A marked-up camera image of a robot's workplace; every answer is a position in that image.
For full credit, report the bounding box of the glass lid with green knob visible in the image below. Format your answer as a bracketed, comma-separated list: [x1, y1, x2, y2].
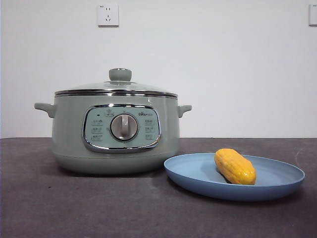
[54, 68, 178, 98]

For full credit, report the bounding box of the yellow corn cob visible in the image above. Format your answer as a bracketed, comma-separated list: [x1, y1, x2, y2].
[213, 148, 257, 185]

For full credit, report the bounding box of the blue round plate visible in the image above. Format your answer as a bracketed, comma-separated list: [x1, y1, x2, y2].
[163, 152, 306, 202]

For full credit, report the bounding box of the pale green electric steamer pot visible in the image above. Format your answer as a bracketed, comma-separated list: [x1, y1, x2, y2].
[34, 93, 193, 176]

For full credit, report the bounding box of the white wall power socket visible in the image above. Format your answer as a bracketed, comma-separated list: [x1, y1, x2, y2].
[97, 3, 119, 28]

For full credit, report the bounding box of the white wall switch plate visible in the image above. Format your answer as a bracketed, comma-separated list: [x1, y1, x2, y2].
[308, 3, 317, 27]

